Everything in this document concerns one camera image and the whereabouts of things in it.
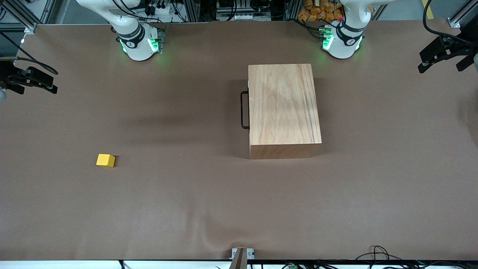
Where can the white power strip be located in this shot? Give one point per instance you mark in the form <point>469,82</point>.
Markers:
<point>164,9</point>

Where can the wooden drawer cabinet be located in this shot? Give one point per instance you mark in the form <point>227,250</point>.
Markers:
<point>283,108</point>

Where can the green terminal connector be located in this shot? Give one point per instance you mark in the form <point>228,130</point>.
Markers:
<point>292,266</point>

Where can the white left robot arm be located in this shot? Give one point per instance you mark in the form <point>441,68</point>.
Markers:
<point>341,48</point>

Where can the grey bracket with brown post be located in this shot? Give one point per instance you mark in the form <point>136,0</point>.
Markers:
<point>239,261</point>

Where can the aluminium frame post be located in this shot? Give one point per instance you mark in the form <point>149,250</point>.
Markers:
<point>191,9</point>
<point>290,9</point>

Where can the yellow wooden block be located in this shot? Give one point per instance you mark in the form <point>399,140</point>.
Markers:
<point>105,160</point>

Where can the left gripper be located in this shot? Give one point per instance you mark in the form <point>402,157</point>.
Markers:
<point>464,46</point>

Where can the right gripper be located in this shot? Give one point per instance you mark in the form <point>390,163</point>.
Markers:
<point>8,79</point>

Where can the aluminium frame profile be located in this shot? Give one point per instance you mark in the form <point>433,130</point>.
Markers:
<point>455,20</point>
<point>28,26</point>

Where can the brown table cover mat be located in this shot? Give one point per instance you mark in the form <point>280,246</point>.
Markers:
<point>149,205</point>

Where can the orange snack bag pile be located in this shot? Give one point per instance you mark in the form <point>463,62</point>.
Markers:
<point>321,11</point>

